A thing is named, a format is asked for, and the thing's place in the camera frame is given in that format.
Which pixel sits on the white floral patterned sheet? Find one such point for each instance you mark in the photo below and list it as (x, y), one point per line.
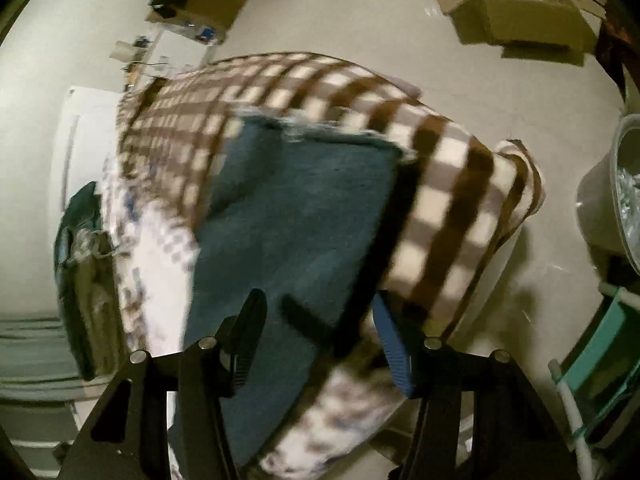
(150, 260)

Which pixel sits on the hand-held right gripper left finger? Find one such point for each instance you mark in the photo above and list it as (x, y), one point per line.
(243, 345)

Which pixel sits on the dark green bag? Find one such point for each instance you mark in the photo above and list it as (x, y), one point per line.
(80, 280)

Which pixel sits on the white cabinet door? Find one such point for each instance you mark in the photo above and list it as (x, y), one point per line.
(85, 150)

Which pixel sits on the grey plastic basin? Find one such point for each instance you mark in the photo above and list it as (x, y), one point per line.
(612, 190)

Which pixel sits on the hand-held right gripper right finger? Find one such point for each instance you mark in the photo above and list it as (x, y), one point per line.
(395, 345)

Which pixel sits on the teal plastic stool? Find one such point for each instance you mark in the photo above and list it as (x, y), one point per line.
(595, 355)

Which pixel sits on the brown checkered blanket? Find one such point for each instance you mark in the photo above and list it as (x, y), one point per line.
(350, 125)

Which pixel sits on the open cardboard box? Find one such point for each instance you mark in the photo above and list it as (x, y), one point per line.
(515, 5)

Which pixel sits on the blue towel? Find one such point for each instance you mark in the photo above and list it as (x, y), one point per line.
(300, 220)

